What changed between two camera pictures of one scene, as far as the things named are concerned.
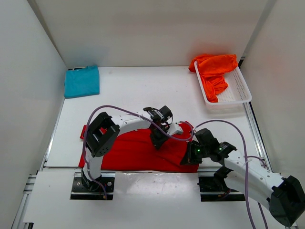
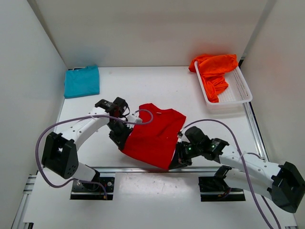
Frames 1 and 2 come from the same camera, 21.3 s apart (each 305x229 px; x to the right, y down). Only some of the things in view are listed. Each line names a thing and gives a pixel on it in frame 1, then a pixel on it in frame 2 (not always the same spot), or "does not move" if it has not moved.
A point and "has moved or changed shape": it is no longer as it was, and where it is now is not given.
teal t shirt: (81, 82) does not move
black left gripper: (157, 137) to (118, 137)
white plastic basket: (231, 100) does not move
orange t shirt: (212, 68) does not move
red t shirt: (138, 152) has moved or changed shape
